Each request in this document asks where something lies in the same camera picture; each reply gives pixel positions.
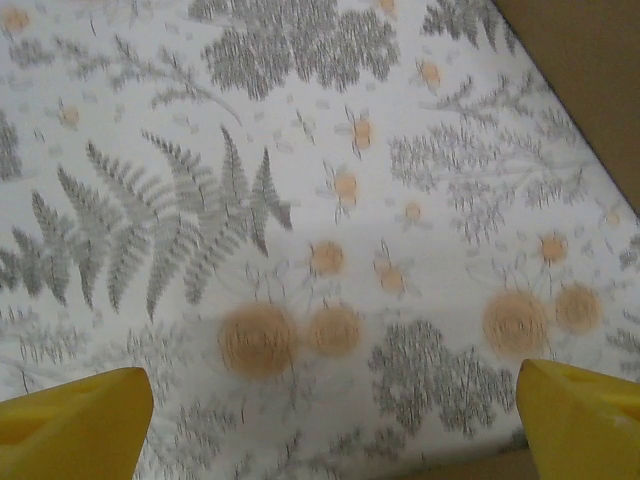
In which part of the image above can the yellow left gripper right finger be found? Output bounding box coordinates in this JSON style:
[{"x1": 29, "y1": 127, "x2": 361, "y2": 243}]
[{"x1": 516, "y1": 356, "x2": 640, "y2": 480}]

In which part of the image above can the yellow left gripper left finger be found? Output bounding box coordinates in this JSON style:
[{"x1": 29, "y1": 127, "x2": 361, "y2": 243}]
[{"x1": 0, "y1": 366, "x2": 155, "y2": 480}]

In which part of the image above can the long brown cardboard box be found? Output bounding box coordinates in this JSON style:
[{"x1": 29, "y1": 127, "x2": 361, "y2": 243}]
[{"x1": 414, "y1": 446, "x2": 532, "y2": 480}]

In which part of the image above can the tall brown cardboard box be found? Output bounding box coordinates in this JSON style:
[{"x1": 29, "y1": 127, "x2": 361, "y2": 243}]
[{"x1": 492, "y1": 0, "x2": 640, "y2": 217}]

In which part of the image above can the floral white tablecloth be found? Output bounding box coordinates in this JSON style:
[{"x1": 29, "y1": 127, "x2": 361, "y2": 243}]
[{"x1": 0, "y1": 0, "x2": 640, "y2": 480}]

